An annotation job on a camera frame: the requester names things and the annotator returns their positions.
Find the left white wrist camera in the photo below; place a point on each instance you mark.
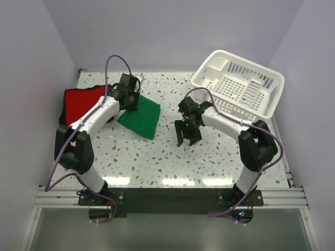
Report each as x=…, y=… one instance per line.
x=140, y=79

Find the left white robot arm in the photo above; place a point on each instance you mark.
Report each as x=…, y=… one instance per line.
x=73, y=144

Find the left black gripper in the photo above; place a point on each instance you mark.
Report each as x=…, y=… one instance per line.
x=134, y=106

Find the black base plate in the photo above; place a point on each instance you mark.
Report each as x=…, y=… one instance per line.
x=119, y=202

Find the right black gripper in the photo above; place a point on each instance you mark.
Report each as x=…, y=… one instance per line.
x=193, y=138

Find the green t-shirt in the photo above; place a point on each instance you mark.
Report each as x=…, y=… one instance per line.
x=144, y=121

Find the red folded t-shirt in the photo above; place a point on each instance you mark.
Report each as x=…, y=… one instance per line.
x=78, y=107

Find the aluminium frame rail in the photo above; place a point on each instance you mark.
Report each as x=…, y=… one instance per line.
x=273, y=198

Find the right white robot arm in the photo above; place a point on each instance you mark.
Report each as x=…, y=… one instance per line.
x=256, y=146

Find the white plastic basket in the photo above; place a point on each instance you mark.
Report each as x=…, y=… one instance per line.
x=240, y=87

